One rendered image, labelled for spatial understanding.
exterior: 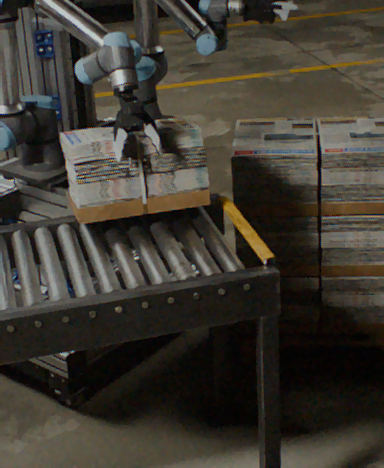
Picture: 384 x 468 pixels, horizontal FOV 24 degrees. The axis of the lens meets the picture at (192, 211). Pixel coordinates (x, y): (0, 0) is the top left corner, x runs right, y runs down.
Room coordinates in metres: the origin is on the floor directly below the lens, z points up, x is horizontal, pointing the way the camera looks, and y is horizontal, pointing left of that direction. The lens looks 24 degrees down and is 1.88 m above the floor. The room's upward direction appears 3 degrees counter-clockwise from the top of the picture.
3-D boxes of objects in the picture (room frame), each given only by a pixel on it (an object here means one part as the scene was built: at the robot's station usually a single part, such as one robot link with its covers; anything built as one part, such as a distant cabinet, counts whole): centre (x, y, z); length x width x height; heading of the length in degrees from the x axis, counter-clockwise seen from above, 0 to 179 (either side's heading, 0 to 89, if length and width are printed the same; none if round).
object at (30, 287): (2.16, 0.45, 0.77); 0.47 x 0.05 x 0.05; 13
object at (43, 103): (2.86, 0.49, 0.98); 0.13 x 0.12 x 0.14; 145
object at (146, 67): (3.25, 0.16, 0.98); 0.13 x 0.12 x 0.14; 166
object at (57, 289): (2.18, 0.38, 0.77); 0.47 x 0.05 x 0.05; 13
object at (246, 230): (2.29, -0.14, 0.81); 0.43 x 0.03 x 0.02; 13
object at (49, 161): (2.86, 0.48, 0.87); 0.15 x 0.15 x 0.10
